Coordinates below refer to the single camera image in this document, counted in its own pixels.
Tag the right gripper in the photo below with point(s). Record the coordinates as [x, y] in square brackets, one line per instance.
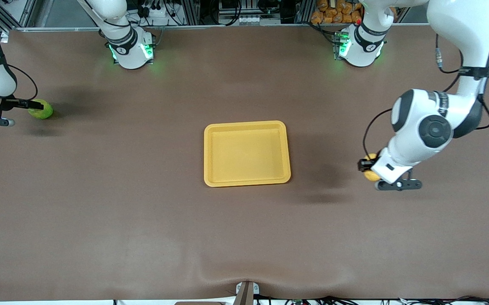
[15, 103]

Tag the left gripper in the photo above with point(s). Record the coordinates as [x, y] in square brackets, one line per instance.
[362, 165]

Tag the yellow potato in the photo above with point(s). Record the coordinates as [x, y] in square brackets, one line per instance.
[371, 176]

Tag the green apple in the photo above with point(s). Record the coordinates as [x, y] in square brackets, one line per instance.
[45, 113]

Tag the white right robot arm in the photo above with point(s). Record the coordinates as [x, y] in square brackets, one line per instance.
[128, 55]

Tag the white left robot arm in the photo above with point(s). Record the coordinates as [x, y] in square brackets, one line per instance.
[435, 127]

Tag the yellow plastic tray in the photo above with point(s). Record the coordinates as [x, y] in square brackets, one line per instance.
[248, 154]

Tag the orange items pile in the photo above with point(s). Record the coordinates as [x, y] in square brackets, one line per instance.
[333, 12]

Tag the brown table mat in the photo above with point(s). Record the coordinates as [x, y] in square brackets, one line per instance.
[142, 212]

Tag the white power strip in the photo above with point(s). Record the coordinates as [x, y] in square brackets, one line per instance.
[155, 12]

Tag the white connector block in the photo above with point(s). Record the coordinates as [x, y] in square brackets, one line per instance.
[252, 20]

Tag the aluminium frame post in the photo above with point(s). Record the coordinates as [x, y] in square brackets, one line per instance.
[27, 12]

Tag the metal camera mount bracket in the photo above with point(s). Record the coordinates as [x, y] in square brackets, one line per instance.
[246, 294]

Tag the silver table edge rail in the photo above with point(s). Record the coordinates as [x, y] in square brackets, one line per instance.
[227, 26]

